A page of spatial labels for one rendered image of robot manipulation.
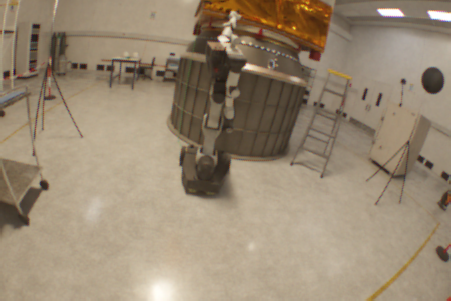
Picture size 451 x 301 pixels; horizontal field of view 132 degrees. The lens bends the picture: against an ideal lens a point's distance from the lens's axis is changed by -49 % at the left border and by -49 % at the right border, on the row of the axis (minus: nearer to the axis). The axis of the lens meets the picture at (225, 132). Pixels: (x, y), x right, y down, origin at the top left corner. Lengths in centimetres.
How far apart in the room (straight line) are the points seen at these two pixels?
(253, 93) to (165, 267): 205
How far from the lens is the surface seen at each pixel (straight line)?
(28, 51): 799
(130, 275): 136
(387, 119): 492
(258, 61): 248
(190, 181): 178
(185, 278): 135
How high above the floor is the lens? 122
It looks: 21 degrees down
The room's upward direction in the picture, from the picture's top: 13 degrees clockwise
